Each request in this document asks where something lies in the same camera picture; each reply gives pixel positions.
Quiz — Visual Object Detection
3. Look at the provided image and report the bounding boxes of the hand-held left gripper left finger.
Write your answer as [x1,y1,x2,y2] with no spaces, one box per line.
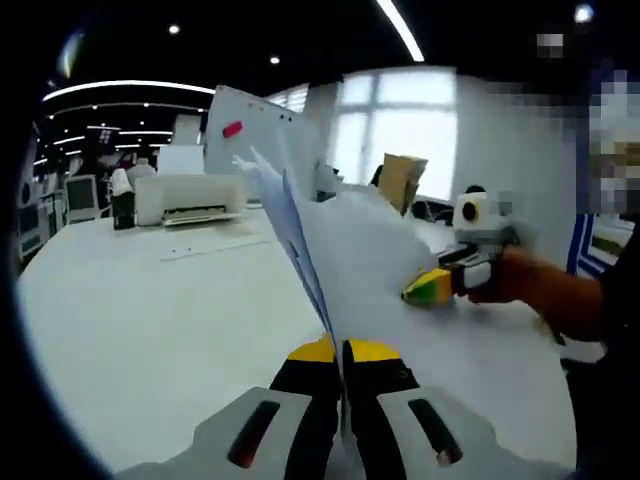
[117,333,344,480]

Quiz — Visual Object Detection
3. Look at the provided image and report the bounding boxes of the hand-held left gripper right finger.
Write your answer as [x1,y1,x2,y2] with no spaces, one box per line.
[342,338,506,480]

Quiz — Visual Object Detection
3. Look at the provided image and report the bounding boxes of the white printing paper bundle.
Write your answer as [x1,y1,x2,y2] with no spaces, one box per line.
[231,144,577,480]

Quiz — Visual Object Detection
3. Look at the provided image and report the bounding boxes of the dotted white paper sheet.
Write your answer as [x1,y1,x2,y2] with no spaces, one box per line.
[159,238,274,263]

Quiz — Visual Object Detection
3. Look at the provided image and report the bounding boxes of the person's right hand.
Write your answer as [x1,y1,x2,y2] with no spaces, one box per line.
[468,247,539,307]

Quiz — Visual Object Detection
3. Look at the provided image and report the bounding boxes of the brown cardboard box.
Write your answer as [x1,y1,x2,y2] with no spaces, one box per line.
[381,152,430,217]

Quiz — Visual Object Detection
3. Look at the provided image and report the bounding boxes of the window with white blinds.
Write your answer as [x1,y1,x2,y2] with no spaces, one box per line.
[269,68,459,202]

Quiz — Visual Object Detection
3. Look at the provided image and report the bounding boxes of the white paper sheets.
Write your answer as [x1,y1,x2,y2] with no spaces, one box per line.
[17,192,577,480]

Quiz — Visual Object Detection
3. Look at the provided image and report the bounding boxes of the wide bright ceiling light strip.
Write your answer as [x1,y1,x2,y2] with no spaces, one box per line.
[374,0,427,64]

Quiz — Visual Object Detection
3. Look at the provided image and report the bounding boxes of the white rolling whiteboard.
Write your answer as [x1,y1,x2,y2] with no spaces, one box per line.
[202,84,326,201]

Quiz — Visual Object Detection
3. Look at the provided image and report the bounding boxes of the white desktop printer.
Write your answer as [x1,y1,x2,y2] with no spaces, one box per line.
[133,172,249,229]

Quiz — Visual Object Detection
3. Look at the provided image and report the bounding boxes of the black bottle white cap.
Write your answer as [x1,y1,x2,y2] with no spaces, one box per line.
[110,168,136,231]

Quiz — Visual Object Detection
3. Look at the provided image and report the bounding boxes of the white printer feed paper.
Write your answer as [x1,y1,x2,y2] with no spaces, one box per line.
[155,143,207,177]

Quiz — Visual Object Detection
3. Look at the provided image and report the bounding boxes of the white mesh office chair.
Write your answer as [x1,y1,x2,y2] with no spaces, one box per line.
[64,174,102,224]

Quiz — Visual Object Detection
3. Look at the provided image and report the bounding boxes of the distant hanging display screen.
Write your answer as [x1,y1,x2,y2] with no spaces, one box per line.
[86,126,122,147]

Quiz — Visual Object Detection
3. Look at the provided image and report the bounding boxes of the curved ceiling light strip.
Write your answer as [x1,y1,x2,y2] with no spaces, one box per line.
[41,79,217,104]

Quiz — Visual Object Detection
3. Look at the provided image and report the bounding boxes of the blue white wall poster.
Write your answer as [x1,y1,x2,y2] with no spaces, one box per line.
[566,212,624,279]

